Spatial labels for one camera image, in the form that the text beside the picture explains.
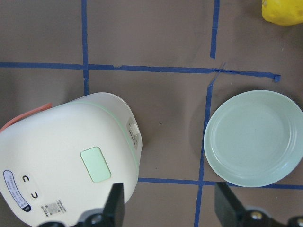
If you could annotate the green plate near lemon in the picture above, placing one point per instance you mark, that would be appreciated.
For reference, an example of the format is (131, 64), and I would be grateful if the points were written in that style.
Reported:
(255, 138)

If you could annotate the yellow lemon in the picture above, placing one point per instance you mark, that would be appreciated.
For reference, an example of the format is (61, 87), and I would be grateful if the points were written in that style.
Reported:
(282, 12)

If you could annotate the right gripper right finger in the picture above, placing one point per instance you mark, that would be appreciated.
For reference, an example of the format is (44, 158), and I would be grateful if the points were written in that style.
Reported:
(228, 208)

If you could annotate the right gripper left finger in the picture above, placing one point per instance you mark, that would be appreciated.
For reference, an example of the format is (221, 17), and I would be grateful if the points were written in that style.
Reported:
(114, 210)

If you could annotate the white rice cooker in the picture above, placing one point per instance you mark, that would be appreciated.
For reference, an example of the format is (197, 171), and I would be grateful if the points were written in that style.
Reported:
(58, 162)

